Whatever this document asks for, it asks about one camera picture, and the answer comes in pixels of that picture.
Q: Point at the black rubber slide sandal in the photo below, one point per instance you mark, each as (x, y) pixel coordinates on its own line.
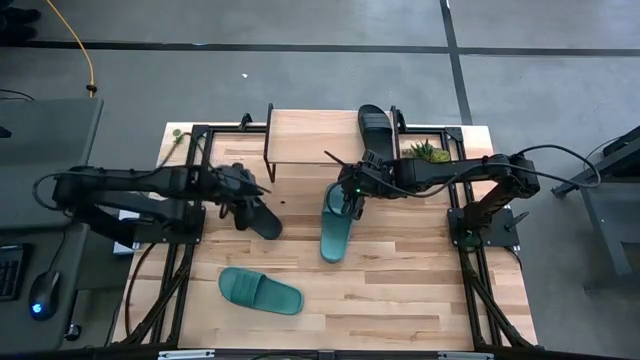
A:
(375, 130)
(267, 225)

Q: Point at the person's foot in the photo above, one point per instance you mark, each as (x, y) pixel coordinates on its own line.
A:
(17, 34)
(20, 15)

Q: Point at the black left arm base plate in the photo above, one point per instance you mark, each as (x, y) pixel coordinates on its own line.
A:
(150, 235)

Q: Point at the wooden shelf with black frame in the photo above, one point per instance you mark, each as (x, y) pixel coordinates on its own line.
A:
(310, 135)

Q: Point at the dark grey desk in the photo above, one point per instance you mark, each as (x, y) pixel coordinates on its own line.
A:
(45, 150)

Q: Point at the black keyboard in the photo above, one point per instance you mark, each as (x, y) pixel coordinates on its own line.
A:
(10, 272)

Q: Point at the green rubber slide sandal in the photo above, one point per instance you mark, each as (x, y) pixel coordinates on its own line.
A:
(260, 291)
(334, 240)

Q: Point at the black frame clamp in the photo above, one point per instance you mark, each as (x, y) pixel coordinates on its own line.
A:
(245, 121)

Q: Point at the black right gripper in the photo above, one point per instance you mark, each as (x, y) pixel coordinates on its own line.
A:
(372, 175)

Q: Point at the black computer mouse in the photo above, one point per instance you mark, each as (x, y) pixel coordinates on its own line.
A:
(44, 295)

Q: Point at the potted green succulent plant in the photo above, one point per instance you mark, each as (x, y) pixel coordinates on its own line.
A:
(425, 150)

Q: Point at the white power box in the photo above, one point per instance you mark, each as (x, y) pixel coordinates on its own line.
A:
(125, 248)

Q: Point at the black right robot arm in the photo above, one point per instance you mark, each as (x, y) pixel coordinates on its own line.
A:
(450, 172)

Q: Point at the silver metal bracket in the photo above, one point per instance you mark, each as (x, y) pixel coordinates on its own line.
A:
(465, 356)
(185, 354)

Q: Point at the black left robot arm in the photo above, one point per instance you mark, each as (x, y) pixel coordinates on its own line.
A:
(125, 182)

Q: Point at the dark grey side table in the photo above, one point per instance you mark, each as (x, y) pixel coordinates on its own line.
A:
(610, 210)

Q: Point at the black aluminium table frame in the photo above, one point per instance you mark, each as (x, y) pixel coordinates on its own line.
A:
(430, 131)

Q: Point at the black caster wheel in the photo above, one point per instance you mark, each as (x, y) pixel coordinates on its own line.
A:
(73, 332)

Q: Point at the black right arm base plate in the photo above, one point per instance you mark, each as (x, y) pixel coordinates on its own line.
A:
(500, 237)

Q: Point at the small green plant sprig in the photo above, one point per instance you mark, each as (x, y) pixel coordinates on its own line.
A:
(177, 135)

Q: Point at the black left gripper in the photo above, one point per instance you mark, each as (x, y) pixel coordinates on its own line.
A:
(230, 185)

